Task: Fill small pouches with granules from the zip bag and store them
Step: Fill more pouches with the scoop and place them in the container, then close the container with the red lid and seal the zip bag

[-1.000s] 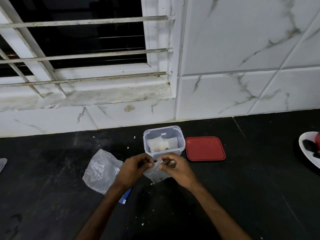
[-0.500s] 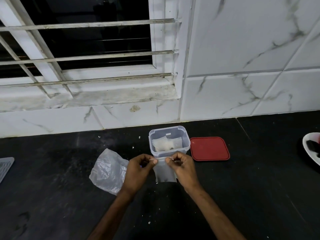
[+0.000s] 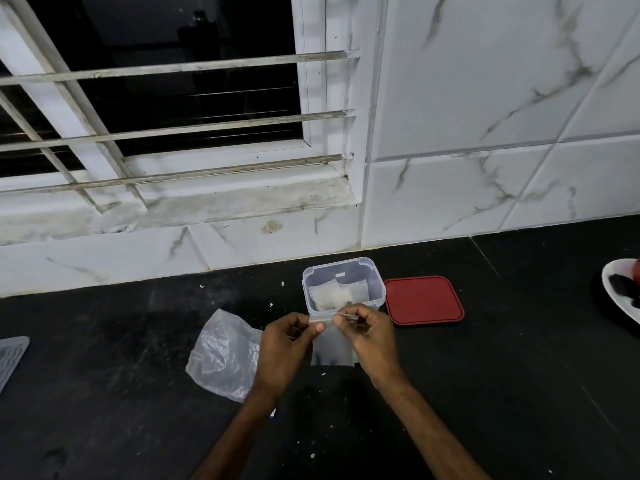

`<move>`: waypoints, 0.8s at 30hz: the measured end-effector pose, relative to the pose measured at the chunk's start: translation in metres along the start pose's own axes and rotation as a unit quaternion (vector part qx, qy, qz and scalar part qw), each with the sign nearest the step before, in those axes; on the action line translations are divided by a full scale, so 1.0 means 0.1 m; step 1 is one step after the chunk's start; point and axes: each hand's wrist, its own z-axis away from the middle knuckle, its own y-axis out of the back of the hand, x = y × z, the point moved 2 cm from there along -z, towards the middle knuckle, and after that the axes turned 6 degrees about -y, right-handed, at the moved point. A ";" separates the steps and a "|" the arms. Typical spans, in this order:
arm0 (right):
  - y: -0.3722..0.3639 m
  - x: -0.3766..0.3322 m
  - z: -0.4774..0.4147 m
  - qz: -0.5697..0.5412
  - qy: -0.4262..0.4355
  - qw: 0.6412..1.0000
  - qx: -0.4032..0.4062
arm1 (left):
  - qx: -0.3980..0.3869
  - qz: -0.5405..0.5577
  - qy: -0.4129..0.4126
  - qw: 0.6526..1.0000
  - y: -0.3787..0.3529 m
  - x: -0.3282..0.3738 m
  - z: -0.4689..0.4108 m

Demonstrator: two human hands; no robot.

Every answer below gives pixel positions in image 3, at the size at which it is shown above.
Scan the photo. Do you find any person's right hand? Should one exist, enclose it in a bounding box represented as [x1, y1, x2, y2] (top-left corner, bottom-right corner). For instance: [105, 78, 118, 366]
[332, 303, 407, 388]

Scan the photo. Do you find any person's left hand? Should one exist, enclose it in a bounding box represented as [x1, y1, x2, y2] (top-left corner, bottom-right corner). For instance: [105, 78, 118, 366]
[254, 312, 326, 401]

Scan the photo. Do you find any small clear zip bag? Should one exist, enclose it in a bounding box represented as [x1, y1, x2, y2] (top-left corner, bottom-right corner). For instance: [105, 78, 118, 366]
[308, 313, 366, 367]

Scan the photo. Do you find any person's left forearm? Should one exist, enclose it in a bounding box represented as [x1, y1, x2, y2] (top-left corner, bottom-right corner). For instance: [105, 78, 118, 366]
[191, 382, 287, 480]

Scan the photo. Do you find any person's right forearm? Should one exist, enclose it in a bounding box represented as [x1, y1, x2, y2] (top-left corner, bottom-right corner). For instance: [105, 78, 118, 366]
[371, 371, 492, 480]

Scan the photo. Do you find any filled clear pouch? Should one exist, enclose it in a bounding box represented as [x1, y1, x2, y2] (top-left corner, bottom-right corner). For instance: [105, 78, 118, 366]
[308, 281, 370, 312]

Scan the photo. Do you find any clear plastic container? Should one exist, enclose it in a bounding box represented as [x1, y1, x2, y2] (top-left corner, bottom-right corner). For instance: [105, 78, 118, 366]
[301, 257, 386, 318]

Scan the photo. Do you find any red container lid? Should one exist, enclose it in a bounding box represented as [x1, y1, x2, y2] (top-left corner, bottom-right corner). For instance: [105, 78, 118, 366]
[383, 276, 465, 326]

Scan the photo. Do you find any crumpled clear plastic bag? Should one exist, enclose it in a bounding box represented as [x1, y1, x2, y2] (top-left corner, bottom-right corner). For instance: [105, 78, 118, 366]
[185, 309, 264, 403]

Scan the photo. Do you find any white window grille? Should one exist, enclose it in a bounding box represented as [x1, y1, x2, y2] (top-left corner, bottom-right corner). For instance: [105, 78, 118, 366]
[0, 0, 361, 213]

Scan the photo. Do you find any white plate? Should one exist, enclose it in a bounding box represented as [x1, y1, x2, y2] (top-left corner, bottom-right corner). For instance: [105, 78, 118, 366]
[601, 258, 640, 325]

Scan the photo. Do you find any dark food on plate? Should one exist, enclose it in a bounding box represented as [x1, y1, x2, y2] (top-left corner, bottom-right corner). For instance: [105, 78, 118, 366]
[608, 260, 640, 309]

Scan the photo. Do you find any grey perforated tray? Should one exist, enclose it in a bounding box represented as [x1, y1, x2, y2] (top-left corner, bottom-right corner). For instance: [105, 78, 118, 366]
[0, 336, 30, 394]

